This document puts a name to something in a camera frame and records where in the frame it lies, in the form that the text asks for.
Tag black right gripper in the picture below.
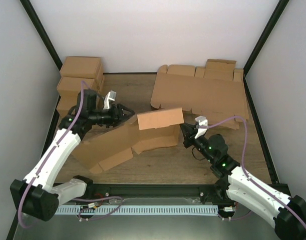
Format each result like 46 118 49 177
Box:
179 122 215 163

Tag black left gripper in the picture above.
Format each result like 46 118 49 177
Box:
90 104 135 128

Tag cardboard box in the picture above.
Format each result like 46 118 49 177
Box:
72 108 184 174
57 77 104 97
60 56 104 79
56 96 77 119

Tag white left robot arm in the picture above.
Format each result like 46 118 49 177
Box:
10 89 135 228

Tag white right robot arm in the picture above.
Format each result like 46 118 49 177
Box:
180 123 306 240

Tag stack of flat cardboard sheets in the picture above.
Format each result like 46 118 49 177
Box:
150 64 249 125

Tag upright cardboard sheet at back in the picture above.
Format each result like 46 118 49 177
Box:
204 59 236 81

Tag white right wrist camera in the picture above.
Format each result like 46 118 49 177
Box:
194 116 208 139

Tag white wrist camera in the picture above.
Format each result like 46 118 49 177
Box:
194 116 208 139
103 90 117 110

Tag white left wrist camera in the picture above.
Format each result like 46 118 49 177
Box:
103 90 117 110

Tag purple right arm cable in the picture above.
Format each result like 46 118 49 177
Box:
205 115 306 236

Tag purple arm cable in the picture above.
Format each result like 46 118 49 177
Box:
205 115 306 236
17 80 91 229

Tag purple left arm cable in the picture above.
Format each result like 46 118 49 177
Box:
17 80 91 229

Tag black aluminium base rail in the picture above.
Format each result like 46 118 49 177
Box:
81 183 229 203

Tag light blue slotted cable duct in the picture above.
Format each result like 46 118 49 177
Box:
55 205 218 216

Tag left black frame post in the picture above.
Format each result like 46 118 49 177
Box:
20 0 63 70

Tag black frame post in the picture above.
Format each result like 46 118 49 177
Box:
20 0 63 70
243 0 290 72

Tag right black frame post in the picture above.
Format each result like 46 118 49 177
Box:
243 0 290 72

